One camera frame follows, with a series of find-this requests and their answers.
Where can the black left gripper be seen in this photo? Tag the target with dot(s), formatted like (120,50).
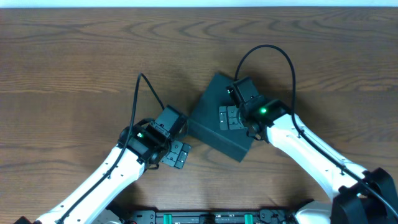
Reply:
(176,154)

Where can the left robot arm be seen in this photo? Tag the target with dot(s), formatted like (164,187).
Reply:
(141,147)

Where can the black mounting rail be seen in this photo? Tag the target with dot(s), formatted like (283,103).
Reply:
(217,217)

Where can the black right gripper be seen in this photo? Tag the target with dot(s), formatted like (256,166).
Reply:
(229,117)

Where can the dark green box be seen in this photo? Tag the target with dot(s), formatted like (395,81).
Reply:
(205,124)

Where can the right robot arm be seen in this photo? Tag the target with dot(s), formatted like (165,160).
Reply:
(356,194)

